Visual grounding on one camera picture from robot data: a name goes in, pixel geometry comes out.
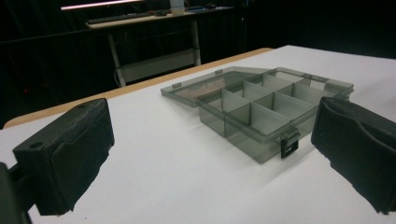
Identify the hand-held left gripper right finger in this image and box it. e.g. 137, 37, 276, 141
310, 96, 396, 215

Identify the white container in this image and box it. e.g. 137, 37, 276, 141
169, 0, 186, 15

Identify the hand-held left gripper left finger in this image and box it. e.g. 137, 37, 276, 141
12, 97, 116, 217

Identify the pink light strip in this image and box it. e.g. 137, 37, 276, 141
60, 0, 146, 11

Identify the dark keyboard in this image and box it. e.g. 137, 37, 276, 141
86, 11, 154, 25

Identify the grey translucent compartment box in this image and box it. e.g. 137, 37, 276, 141
160, 66, 355, 165

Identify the wooden desk with white legs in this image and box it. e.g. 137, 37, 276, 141
85, 7, 234, 88

